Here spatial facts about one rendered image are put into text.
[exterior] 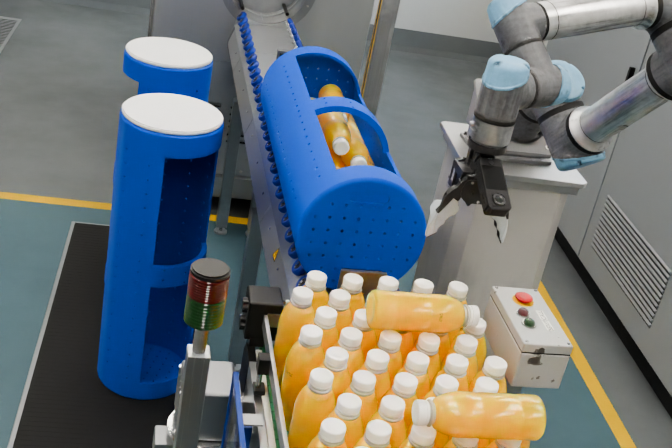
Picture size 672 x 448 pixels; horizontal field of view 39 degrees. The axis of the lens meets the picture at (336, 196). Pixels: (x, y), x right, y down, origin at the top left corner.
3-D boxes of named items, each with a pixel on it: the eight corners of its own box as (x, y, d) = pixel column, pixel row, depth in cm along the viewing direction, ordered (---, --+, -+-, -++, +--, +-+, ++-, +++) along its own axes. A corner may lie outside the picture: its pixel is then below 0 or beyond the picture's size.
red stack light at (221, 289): (226, 284, 154) (229, 263, 153) (228, 306, 149) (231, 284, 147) (186, 281, 153) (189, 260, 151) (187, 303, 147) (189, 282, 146)
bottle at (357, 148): (327, 137, 250) (338, 167, 234) (343, 116, 248) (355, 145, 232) (348, 150, 253) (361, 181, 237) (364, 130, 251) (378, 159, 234)
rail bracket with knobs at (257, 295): (282, 328, 202) (289, 287, 197) (285, 348, 195) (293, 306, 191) (235, 325, 199) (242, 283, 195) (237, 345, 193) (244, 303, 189)
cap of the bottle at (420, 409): (429, 396, 145) (418, 396, 144) (431, 422, 143) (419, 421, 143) (421, 404, 148) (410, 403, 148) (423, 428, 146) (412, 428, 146)
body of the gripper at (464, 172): (483, 189, 182) (499, 131, 177) (497, 210, 174) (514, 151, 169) (445, 186, 180) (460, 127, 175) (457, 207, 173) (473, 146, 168)
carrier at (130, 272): (82, 387, 288) (172, 410, 286) (103, 121, 251) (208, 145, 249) (116, 337, 314) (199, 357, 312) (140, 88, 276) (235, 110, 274)
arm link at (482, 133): (520, 129, 167) (477, 124, 165) (514, 152, 169) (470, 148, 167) (507, 113, 174) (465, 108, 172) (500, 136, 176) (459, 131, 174)
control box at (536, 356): (524, 329, 199) (537, 287, 195) (559, 389, 182) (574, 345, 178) (479, 326, 197) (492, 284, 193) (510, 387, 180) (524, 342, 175)
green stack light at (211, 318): (222, 310, 157) (226, 284, 154) (224, 332, 151) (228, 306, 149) (182, 307, 155) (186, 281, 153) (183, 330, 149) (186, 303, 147)
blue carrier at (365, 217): (348, 140, 289) (363, 50, 276) (413, 298, 212) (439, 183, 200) (255, 132, 283) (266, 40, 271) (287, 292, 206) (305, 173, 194)
